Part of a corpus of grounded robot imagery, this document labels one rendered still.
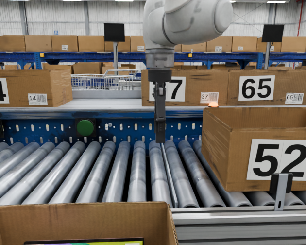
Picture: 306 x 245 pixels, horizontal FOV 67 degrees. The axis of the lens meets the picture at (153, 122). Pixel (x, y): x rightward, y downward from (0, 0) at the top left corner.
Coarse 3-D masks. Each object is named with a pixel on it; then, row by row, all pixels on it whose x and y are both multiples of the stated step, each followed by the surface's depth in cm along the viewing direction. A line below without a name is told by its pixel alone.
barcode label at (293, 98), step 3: (288, 93) 106; (291, 93) 106; (294, 93) 106; (297, 93) 106; (300, 93) 106; (303, 93) 106; (288, 96) 106; (291, 96) 107; (294, 96) 107; (297, 96) 107; (300, 96) 107; (288, 99) 107; (291, 99) 107; (294, 99) 107; (297, 99) 107; (300, 99) 107; (285, 102) 107; (288, 102) 107; (291, 102) 107; (294, 102) 107; (297, 102) 107; (300, 102) 107
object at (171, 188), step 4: (164, 152) 89; (164, 156) 86; (164, 160) 86; (164, 164) 86; (168, 168) 75; (168, 172) 73; (168, 176) 73; (168, 180) 73; (168, 184) 73; (172, 184) 65; (172, 188) 63; (172, 192) 62; (172, 196) 62; (172, 200) 62; (176, 200) 57; (172, 204) 62; (176, 204) 57
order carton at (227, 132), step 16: (208, 112) 76; (224, 112) 85; (240, 112) 85; (256, 112) 85; (272, 112) 85; (288, 112) 86; (304, 112) 86; (208, 128) 76; (224, 128) 61; (240, 128) 56; (256, 128) 56; (272, 128) 57; (288, 128) 57; (304, 128) 57; (208, 144) 77; (224, 144) 61; (240, 144) 57; (208, 160) 77; (224, 160) 61; (240, 160) 58; (224, 176) 61; (240, 176) 59
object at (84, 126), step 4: (84, 120) 98; (80, 124) 98; (84, 124) 98; (88, 124) 98; (92, 124) 99; (80, 128) 98; (84, 128) 98; (88, 128) 99; (92, 128) 99; (80, 132) 99; (84, 132) 99; (88, 132) 99
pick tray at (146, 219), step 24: (0, 216) 37; (24, 216) 38; (48, 216) 38; (72, 216) 38; (96, 216) 38; (120, 216) 38; (144, 216) 39; (168, 216) 36; (0, 240) 38; (24, 240) 39; (144, 240) 40; (168, 240) 37
